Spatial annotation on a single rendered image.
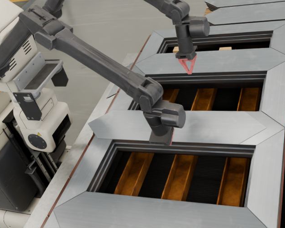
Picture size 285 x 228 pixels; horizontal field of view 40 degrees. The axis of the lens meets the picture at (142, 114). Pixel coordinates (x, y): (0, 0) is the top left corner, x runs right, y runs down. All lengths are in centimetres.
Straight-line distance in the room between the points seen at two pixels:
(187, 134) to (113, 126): 33
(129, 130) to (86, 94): 198
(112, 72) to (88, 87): 245
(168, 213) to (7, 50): 78
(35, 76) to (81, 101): 166
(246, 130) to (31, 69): 98
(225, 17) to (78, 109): 165
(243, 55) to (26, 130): 108
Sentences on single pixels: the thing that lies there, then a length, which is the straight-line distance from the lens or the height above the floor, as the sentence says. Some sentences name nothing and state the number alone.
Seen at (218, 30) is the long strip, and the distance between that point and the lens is 212.
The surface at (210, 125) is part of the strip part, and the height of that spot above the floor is 87.
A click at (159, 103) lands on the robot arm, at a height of 115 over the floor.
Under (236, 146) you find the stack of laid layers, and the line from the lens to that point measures 145.
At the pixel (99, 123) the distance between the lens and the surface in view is 171.
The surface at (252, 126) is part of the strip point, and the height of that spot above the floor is 87.
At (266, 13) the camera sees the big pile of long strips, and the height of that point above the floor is 85.
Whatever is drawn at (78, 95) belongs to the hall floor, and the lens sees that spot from 360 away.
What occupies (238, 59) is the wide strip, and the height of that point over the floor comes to 87.
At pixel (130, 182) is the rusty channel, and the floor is 68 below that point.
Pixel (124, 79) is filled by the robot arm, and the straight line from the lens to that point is 119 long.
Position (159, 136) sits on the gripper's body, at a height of 103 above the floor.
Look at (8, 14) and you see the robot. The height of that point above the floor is 134.
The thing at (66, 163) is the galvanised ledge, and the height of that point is 68.
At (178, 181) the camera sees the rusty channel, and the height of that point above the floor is 68.
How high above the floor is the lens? 188
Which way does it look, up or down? 37 degrees down
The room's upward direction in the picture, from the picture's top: 18 degrees counter-clockwise
